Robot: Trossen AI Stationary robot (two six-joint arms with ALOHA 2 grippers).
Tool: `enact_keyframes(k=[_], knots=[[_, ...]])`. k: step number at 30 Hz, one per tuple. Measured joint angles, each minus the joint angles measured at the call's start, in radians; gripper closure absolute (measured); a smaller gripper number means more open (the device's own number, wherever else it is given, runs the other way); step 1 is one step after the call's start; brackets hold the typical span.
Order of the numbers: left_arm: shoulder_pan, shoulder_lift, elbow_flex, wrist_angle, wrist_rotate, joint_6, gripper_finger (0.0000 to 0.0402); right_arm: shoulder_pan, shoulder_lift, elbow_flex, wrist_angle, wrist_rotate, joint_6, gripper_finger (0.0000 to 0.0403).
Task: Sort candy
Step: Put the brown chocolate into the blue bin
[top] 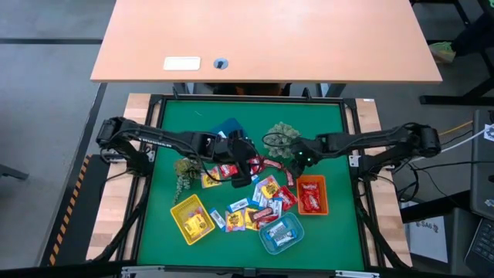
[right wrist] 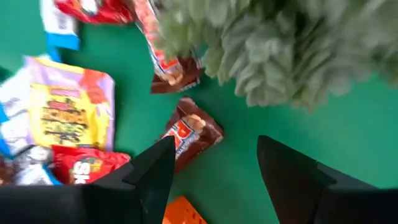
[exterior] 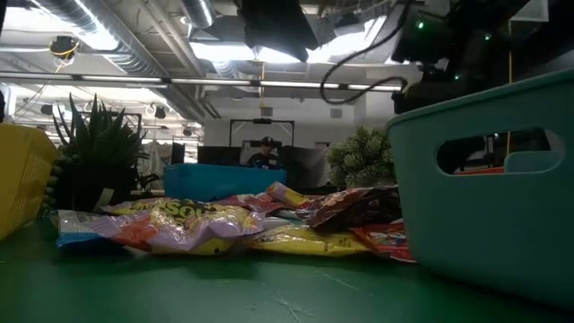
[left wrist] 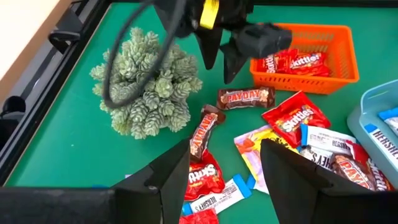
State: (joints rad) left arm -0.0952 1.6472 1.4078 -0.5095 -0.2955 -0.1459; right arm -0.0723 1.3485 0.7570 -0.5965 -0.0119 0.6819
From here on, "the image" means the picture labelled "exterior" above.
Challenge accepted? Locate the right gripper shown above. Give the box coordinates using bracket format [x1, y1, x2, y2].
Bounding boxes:
[390, 11, 454, 114]

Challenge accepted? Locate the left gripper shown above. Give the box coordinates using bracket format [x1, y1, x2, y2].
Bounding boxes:
[237, 0, 321, 64]

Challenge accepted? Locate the red brown chocolate bar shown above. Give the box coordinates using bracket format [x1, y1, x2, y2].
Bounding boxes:
[307, 184, 404, 233]

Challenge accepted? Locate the red Skittles pack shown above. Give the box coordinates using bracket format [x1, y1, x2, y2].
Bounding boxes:
[219, 192, 282, 214]
[349, 219, 416, 264]

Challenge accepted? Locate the yellow Sour Patch pack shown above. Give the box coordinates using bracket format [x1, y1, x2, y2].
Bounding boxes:
[266, 180, 311, 209]
[239, 223, 371, 258]
[96, 196, 265, 256]

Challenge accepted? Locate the succulent plant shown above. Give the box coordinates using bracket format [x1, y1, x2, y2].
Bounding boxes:
[42, 92, 152, 214]

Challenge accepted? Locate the long ceiling light bar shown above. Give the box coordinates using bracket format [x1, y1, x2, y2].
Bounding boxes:
[0, 71, 435, 94]

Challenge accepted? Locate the pale green pinecone plant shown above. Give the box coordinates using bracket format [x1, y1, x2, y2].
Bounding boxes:
[326, 125, 398, 188]

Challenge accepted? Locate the person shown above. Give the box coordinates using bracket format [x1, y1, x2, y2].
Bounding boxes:
[245, 135, 283, 170]

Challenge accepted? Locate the orange plastic basket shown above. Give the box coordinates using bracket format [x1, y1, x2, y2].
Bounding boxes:
[455, 166, 506, 176]

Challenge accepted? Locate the black monitor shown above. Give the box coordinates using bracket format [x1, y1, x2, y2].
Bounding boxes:
[196, 145, 246, 166]

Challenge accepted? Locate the black chair back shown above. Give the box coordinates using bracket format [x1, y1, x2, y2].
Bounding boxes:
[281, 144, 329, 189]

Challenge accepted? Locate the dark blue plastic tray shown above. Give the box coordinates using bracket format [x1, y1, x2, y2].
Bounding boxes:
[162, 162, 288, 203]

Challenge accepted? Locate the teal plastic basket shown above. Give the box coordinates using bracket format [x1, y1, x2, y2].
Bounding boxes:
[386, 67, 574, 310]

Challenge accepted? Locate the green table mat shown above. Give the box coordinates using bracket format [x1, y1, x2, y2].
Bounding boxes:
[0, 210, 574, 323]

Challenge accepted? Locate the yellow plastic basket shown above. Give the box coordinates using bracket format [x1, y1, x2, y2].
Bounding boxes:
[0, 123, 58, 241]

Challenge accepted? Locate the black looped cable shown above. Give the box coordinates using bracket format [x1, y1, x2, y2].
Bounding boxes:
[318, 0, 412, 107]

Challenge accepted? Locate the black frame stand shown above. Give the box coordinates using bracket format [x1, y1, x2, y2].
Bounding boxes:
[228, 118, 296, 149]

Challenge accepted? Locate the round metal air duct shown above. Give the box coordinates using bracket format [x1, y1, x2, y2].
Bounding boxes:
[33, 0, 216, 122]

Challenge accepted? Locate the black ceiling device yellow cable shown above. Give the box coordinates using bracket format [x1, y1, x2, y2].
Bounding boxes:
[48, 35, 81, 59]

